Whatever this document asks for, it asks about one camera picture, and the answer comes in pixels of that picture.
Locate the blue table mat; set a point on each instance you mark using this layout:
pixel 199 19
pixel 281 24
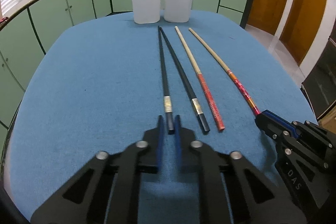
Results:
pixel 99 88

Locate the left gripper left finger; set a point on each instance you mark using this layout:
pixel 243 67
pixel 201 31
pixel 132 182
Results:
pixel 106 188

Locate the red white-flower chopstick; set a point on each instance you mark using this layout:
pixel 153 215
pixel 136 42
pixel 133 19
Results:
pixel 229 72

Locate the red patterned handle chopstick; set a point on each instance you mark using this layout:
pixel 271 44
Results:
pixel 211 102

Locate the black chopstick silver band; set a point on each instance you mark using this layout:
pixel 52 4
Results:
pixel 165 85

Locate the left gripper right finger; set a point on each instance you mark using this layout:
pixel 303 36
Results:
pixel 231 188

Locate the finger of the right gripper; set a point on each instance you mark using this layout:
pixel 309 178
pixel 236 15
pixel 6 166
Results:
pixel 272 124

